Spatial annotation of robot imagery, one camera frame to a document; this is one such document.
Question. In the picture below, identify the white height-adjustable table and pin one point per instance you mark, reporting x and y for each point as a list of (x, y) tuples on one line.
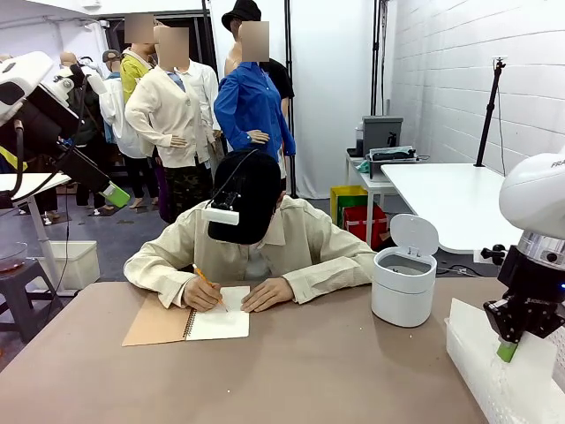
[(44, 180)]

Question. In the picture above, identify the bare beige mannequin torso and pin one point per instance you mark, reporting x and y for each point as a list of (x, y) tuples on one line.
[(231, 57)]

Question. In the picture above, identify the grey stool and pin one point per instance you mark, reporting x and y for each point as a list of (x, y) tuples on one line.
[(22, 287)]

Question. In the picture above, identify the black light stand pole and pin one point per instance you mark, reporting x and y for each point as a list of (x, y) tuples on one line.
[(376, 57), (289, 88)]

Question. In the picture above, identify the black camera tripod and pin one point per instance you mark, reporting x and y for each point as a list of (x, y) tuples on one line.
[(487, 119)]

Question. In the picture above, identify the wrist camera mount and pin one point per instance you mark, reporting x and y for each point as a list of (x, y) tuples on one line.
[(79, 79), (492, 255)]

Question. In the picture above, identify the white lidded trash bin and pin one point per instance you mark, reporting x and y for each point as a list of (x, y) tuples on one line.
[(399, 300)]

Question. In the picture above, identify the small white container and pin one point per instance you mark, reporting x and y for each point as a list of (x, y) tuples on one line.
[(359, 138)]

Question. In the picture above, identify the person's right forearm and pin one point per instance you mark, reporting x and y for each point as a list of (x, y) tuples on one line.
[(154, 274)]

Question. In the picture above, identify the small black bottle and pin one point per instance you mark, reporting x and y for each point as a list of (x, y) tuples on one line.
[(391, 139)]

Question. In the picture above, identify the white shirt mannequin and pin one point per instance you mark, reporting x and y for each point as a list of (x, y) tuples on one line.
[(123, 128)]

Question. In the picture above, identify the person's left hand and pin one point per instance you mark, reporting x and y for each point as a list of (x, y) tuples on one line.
[(269, 295)]

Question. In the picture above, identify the blue shirt mannequin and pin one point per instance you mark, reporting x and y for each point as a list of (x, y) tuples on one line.
[(247, 97)]

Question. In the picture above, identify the yellow-green jacket mannequin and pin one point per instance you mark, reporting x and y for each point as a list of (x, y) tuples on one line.
[(132, 75)]

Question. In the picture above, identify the grey box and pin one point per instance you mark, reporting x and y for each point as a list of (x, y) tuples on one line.
[(381, 132)]

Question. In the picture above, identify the small white side table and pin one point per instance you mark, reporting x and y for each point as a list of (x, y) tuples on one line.
[(368, 181)]

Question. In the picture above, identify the white storage box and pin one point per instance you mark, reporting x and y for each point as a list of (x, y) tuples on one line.
[(79, 265)]

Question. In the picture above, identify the white paper sheet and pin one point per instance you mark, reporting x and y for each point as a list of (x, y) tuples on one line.
[(472, 327)]

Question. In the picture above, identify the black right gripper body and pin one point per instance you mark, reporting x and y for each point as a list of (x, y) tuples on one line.
[(529, 282)]

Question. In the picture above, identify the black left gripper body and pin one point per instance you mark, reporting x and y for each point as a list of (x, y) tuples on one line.
[(50, 119)]

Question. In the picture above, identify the large white table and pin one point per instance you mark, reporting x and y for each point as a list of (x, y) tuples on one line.
[(424, 199)]

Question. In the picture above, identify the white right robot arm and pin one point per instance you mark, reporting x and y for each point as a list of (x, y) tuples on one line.
[(534, 194)]

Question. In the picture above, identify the person's left forearm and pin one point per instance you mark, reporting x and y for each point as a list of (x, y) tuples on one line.
[(331, 271)]

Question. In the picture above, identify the spiral notebook brown cover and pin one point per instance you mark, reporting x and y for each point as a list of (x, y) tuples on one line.
[(154, 322)]

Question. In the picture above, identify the yellow pencil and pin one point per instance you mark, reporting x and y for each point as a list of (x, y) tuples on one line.
[(201, 274)]

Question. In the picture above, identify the white head-mounted camera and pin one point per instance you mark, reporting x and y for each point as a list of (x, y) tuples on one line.
[(220, 215)]

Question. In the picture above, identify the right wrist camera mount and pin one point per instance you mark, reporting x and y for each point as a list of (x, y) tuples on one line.
[(492, 255)]

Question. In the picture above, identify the green cloth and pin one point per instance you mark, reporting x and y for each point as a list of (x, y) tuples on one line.
[(363, 167)]

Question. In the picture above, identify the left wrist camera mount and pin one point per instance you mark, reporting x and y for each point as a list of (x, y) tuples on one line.
[(79, 79)]

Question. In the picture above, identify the glass bowl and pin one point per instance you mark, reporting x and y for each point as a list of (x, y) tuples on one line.
[(11, 258)]

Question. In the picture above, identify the yellow green bin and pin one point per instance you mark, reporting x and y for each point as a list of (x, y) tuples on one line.
[(346, 194)]

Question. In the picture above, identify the white perforated plastic basket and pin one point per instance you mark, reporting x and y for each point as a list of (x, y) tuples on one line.
[(468, 375)]

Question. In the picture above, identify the black baseball cap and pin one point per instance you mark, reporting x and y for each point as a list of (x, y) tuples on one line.
[(251, 199)]

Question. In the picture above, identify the black t-shirt mannequin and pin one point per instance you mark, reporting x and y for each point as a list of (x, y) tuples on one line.
[(280, 75)]

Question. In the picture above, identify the black bucket hat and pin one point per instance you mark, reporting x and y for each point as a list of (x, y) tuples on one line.
[(240, 13)]

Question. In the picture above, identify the person in beige shirt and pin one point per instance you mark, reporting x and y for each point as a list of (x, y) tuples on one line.
[(300, 238)]

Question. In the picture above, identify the right gripper black green finger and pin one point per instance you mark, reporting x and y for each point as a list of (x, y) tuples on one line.
[(545, 322), (503, 322)]

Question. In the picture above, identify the grey tray with items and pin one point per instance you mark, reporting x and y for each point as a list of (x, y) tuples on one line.
[(390, 161)]

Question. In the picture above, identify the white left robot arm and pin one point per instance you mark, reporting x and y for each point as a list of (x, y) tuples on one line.
[(22, 75)]

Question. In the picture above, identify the person's right hand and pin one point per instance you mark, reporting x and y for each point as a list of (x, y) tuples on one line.
[(201, 296)]

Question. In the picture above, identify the cream cardigan mannequin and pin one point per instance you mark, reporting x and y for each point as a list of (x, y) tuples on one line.
[(172, 110)]

